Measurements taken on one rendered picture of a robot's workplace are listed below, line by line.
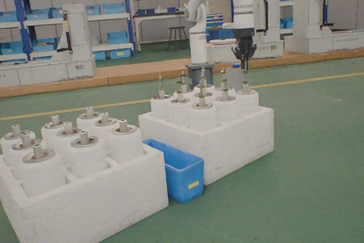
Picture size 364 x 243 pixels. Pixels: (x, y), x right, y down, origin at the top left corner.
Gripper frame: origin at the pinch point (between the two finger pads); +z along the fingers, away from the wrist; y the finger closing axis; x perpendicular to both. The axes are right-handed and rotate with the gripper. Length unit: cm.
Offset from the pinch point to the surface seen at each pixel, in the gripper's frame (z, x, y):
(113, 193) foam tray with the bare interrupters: 24, -8, -64
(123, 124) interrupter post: 9, -1, -55
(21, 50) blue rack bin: 6, 516, 31
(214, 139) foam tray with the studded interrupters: 20.2, -7.9, -26.3
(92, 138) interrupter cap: 10, 0, -64
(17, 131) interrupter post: 9, 22, -78
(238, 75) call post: 7.6, 15.9, 14.4
